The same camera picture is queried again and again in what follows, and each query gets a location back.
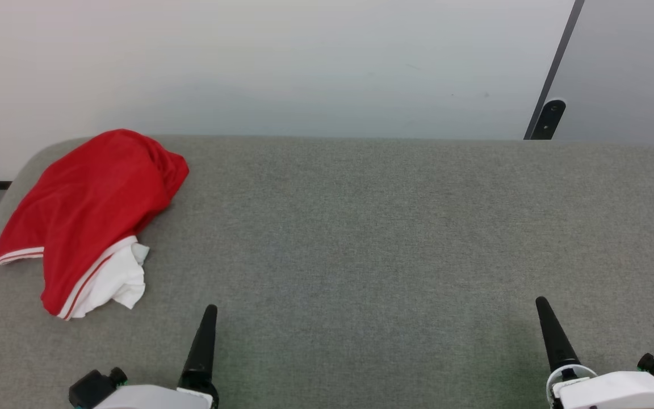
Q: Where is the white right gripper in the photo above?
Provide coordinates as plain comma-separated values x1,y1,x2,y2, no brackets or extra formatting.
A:
535,297,654,409

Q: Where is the small wall bracket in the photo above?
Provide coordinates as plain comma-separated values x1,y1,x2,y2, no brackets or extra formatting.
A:
531,99,567,140

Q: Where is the red and white jersey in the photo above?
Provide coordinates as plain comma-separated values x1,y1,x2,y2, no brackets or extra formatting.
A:
0,129,190,320

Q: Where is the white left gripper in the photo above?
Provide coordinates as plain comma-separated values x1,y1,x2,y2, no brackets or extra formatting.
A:
93,304,219,409

